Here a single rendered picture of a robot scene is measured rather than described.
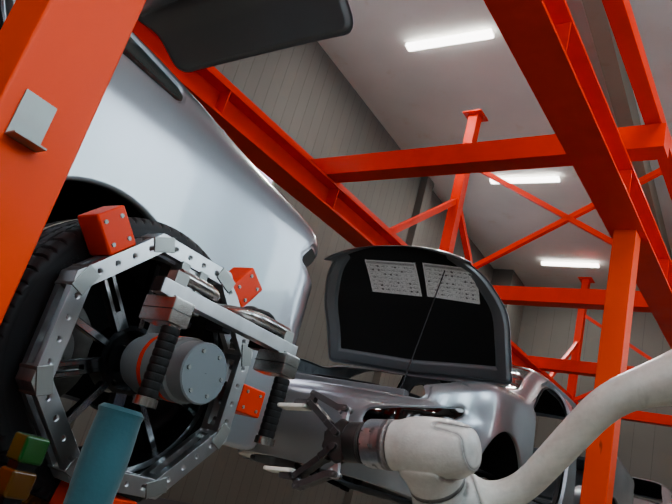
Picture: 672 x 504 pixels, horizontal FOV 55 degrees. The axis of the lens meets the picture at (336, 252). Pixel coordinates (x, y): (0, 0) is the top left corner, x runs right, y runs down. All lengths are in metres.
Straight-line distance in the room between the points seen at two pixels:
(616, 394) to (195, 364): 0.79
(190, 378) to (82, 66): 0.63
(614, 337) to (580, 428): 3.71
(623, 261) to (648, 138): 0.93
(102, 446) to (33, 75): 0.67
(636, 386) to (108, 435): 0.94
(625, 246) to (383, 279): 1.78
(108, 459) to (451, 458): 0.62
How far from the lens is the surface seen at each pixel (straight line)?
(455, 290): 4.76
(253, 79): 8.59
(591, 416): 1.23
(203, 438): 1.64
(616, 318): 4.97
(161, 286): 1.24
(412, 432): 1.17
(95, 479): 1.31
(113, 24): 1.38
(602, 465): 4.74
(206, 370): 1.39
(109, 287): 1.53
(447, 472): 1.16
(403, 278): 4.92
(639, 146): 4.73
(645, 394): 1.23
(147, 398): 1.21
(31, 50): 1.27
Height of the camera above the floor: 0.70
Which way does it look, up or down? 19 degrees up
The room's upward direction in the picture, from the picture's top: 16 degrees clockwise
